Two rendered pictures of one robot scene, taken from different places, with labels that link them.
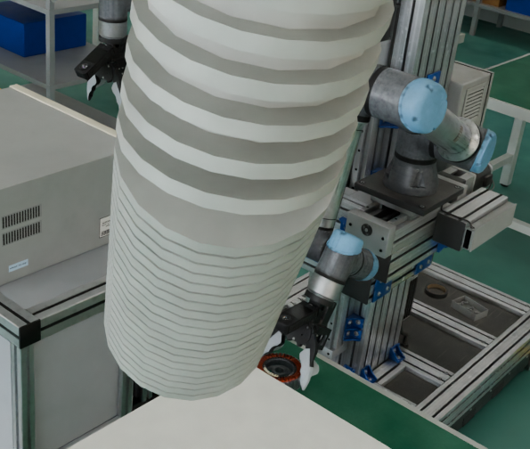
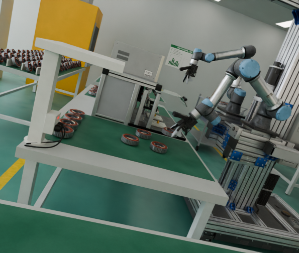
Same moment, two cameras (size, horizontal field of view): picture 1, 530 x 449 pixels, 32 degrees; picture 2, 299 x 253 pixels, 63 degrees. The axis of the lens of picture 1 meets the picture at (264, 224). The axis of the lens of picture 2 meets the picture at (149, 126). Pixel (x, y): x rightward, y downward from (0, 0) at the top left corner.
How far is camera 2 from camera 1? 1.39 m
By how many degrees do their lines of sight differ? 41
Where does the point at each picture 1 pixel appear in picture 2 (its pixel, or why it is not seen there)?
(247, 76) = not seen: outside the picture
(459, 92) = not seen: outside the picture
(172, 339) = not seen: outside the picture
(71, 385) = (113, 98)
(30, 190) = (128, 47)
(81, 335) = (120, 85)
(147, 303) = not seen: outside the picture
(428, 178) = (264, 122)
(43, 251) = (126, 67)
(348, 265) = (203, 107)
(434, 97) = (253, 64)
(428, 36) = (288, 88)
